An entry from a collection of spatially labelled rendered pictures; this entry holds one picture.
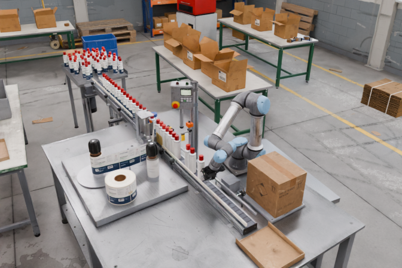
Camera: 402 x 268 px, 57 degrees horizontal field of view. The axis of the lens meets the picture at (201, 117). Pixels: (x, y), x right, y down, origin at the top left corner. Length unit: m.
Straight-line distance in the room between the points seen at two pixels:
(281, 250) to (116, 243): 0.97
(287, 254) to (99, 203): 1.22
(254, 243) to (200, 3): 6.28
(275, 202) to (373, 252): 1.51
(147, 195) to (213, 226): 0.50
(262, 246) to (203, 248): 0.35
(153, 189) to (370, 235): 2.12
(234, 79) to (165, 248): 2.53
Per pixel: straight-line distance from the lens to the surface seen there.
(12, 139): 3.72
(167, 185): 2.64
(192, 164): 2.69
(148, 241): 2.33
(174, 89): 2.68
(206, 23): 8.13
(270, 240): 2.35
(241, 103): 2.53
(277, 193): 2.34
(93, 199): 2.61
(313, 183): 2.86
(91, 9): 10.02
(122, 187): 2.44
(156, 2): 9.54
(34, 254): 3.65
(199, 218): 2.46
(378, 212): 4.15
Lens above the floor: 2.49
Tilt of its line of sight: 27 degrees down
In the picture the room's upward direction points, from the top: straight up
